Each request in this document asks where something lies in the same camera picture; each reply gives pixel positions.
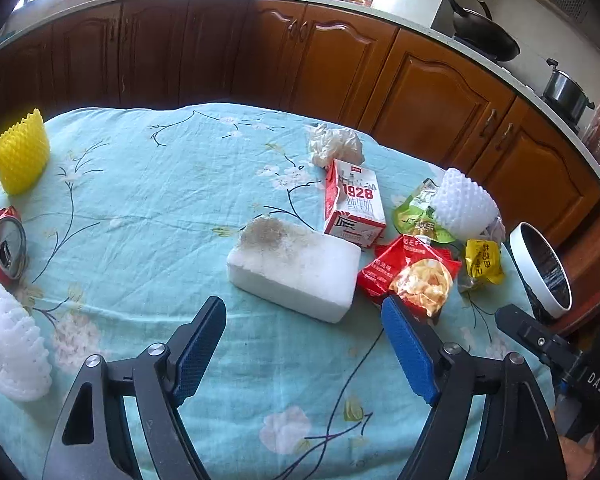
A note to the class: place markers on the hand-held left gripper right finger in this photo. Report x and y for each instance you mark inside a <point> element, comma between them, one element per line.
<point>410,355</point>

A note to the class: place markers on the yellow foam fruit net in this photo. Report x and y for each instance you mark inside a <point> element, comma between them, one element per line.
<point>20,155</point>

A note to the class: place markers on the red and white milk carton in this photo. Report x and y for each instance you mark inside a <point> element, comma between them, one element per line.
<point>352,200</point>

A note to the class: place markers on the crumpled white tissue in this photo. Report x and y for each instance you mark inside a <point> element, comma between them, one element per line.
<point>337,145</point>

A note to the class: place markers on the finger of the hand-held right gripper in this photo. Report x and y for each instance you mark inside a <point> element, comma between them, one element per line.
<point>530,332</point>

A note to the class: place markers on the green snack packet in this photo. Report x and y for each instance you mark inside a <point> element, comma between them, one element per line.
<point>415,215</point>

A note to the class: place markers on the white foam fruit net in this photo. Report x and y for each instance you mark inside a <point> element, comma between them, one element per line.
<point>10,340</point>
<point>465,200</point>

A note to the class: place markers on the light blue floral tablecloth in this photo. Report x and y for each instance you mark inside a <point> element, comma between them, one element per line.
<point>155,185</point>

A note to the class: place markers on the white foam block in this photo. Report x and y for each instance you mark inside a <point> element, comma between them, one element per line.
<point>300,275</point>

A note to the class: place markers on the speckled kitchen countertop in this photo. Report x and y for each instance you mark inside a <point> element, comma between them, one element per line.
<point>330,2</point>

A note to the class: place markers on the red snack packet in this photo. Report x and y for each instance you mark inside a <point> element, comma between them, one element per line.
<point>380,272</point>

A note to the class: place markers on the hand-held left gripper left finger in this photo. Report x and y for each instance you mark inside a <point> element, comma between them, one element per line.
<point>200,347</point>

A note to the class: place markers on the black wok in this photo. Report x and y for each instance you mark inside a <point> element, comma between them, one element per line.
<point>485,30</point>

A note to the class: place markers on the yellow snack packet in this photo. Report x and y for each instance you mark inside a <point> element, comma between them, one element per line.
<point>482,260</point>

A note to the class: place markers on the white round trash bin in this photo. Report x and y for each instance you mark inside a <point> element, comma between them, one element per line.
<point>545,270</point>

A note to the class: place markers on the wooden kitchen base cabinets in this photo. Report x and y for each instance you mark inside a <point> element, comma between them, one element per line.
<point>430,85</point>

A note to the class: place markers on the steel cooking pot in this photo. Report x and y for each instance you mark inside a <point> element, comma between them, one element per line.
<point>562,92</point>

